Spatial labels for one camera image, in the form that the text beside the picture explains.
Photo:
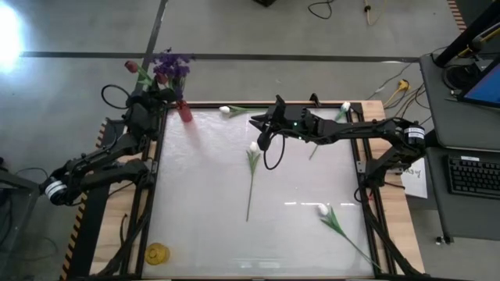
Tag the yellow plug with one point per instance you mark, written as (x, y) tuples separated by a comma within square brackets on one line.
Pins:
[(403, 84)]

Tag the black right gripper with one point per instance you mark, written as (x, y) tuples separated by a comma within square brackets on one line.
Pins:
[(295, 121)]

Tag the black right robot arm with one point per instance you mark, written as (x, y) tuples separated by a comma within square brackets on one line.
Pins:
[(359, 129)]

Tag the black base beam striped edge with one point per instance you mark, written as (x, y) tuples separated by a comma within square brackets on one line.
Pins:
[(93, 234)]

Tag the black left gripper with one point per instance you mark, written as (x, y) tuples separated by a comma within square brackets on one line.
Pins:
[(152, 100)]

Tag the white paper sheet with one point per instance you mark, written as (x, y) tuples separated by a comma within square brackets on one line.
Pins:
[(416, 183)]

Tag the black aluminium table frame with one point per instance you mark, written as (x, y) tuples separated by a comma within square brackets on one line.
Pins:
[(234, 105)]

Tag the grey side desk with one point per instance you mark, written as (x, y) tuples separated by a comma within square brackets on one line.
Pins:
[(453, 117)]

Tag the grey metal stand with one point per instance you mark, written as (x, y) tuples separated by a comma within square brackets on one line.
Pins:
[(23, 185)]

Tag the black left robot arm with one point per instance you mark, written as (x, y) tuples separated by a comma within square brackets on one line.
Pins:
[(101, 164)]

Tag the white artificial tulip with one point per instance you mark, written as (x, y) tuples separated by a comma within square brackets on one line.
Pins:
[(322, 209), (224, 110), (253, 146), (345, 106)]

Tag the black diagonal stand pole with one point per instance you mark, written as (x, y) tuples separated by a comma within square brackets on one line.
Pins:
[(465, 39)]

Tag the yellow tape roll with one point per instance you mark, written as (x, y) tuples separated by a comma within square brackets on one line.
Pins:
[(157, 253)]

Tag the black floor object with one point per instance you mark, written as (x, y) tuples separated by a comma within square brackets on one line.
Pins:
[(265, 2)]

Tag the black clamp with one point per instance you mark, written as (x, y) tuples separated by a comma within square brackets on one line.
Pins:
[(314, 99)]

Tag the black keyboard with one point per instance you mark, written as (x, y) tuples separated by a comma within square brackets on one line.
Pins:
[(476, 177)]

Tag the red vase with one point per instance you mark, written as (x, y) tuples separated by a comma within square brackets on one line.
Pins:
[(184, 113)]

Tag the red artificial tulip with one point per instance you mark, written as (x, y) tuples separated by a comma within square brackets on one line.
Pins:
[(131, 66), (161, 78)]

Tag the laptop with blue screen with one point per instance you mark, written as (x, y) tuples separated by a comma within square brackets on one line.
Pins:
[(488, 87)]

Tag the white glossy table sheet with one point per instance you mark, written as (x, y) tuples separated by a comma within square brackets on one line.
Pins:
[(218, 234)]

